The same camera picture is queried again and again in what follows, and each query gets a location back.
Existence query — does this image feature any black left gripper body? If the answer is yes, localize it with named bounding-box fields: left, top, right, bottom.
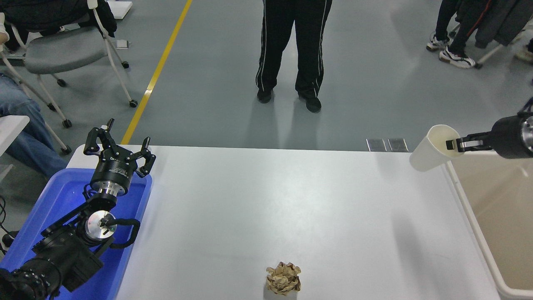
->
left=90, top=148, right=138, bottom=191

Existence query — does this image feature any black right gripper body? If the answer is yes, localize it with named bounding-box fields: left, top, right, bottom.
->
left=490, top=115, right=528, bottom=160

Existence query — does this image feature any white paper cup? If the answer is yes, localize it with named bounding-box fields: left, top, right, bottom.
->
left=409, top=124, right=465, bottom=172

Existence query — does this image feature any blue plastic tray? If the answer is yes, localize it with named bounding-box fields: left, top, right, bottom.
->
left=0, top=168, right=153, bottom=300

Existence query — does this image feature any large pale plastic bin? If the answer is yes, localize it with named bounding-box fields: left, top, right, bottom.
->
left=443, top=150, right=533, bottom=300

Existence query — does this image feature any tan shoe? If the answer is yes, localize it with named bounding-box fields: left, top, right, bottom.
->
left=514, top=40, right=533, bottom=63

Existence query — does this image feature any white leg wheeled chair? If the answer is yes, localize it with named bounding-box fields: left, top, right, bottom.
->
left=449, top=21, right=533, bottom=70

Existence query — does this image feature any seated person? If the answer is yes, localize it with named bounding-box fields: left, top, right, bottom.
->
left=0, top=74, right=69, bottom=180

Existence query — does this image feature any white side table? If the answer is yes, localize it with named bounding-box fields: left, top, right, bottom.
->
left=0, top=115, right=30, bottom=184

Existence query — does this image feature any grey seat wheeled chair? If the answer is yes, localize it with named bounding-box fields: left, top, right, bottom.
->
left=23, top=0, right=138, bottom=109

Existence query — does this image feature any person with white shoes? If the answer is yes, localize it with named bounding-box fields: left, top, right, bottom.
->
left=426, top=0, right=492, bottom=69

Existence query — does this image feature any dark grey jacket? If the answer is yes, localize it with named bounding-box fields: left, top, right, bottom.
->
left=456, top=0, right=533, bottom=51

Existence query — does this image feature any white flat board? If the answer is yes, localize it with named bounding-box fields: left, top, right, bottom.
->
left=107, top=0, right=134, bottom=20

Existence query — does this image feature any black jacket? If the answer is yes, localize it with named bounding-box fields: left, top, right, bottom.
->
left=0, top=0, right=118, bottom=39

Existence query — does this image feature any crumpled tan paper ball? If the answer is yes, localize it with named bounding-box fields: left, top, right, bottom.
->
left=266, top=262, right=301, bottom=296

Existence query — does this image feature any standing person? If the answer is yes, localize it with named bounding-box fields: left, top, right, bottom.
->
left=255, top=0, right=334, bottom=114

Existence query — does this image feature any white frame wheeled chair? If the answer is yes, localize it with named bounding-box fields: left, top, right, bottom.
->
left=0, top=12, right=72, bottom=155

